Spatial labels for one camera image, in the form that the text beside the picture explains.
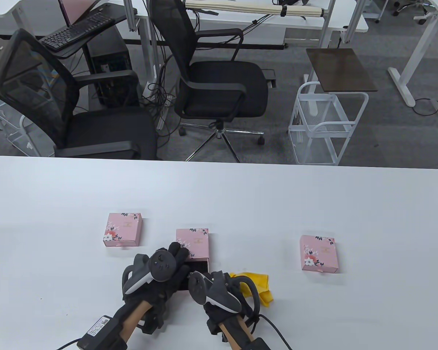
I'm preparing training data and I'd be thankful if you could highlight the person's left hand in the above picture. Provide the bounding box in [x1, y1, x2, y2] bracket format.
[123, 242, 191, 311]

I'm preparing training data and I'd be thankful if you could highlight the person's right hand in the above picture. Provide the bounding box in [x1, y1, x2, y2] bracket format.
[203, 271, 262, 337]

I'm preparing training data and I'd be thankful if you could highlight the grey handheld controller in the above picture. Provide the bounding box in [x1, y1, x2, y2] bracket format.
[122, 248, 180, 295]
[188, 271, 261, 315]

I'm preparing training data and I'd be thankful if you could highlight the yellow cloth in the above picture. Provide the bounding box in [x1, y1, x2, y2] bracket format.
[229, 272, 274, 306]

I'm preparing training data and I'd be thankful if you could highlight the pink floral jewelry box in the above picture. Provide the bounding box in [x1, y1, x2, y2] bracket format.
[176, 229, 209, 260]
[103, 213, 143, 247]

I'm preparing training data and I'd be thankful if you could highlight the pink floral box sleeve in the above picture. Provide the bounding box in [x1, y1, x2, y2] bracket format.
[300, 235, 339, 274]

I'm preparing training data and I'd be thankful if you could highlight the person's right forearm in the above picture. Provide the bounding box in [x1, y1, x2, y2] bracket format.
[219, 315, 255, 350]

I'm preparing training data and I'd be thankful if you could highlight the person's left forearm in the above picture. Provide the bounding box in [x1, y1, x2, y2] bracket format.
[121, 301, 153, 342]

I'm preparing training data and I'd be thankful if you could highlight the black mesh office chair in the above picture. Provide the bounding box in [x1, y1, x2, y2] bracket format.
[0, 28, 163, 161]

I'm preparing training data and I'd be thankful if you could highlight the black office chair chrome base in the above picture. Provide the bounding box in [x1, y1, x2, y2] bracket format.
[149, 0, 277, 163]

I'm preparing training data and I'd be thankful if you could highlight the black computer tower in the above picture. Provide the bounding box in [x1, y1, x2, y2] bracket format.
[87, 27, 140, 108]

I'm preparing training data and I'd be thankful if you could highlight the dark wooden board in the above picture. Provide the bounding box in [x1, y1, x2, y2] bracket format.
[306, 48, 378, 92]

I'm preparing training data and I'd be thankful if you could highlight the black keyboard tray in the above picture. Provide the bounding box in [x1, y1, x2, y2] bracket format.
[40, 7, 137, 59]

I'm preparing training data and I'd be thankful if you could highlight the black keyboard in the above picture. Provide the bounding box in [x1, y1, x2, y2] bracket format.
[40, 13, 116, 51]

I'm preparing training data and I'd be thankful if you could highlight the white desk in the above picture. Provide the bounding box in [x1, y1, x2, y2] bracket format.
[124, 0, 369, 79]
[0, 0, 128, 37]
[388, 0, 438, 133]

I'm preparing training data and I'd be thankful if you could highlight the distant chair base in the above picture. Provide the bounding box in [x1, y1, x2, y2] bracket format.
[392, 0, 437, 25]

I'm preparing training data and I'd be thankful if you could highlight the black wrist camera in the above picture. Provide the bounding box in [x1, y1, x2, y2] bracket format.
[138, 306, 165, 336]

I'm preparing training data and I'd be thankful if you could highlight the tangle of black cables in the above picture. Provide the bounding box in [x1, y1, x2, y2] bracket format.
[141, 62, 177, 139]

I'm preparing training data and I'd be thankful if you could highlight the white wire cart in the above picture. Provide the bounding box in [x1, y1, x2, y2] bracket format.
[0, 87, 55, 157]
[288, 82, 369, 166]

